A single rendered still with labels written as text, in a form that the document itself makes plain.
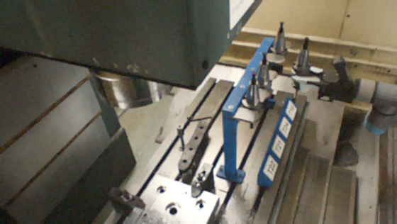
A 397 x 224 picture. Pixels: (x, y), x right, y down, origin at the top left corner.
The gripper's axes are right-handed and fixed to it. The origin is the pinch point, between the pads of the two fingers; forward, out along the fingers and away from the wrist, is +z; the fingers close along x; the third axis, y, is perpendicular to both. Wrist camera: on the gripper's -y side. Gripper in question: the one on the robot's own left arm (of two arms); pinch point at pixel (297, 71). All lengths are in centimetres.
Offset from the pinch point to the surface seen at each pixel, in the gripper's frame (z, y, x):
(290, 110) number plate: 0.6, 25.4, 9.3
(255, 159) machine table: 7.2, 30.2, -18.2
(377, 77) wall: -32, 25, 47
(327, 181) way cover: -21, 47, -5
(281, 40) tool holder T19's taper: 8.4, -6.9, 8.0
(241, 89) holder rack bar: 13.9, -2.2, -19.5
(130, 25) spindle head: 13, -45, -67
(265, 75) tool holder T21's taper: 8.0, -5.6, -13.9
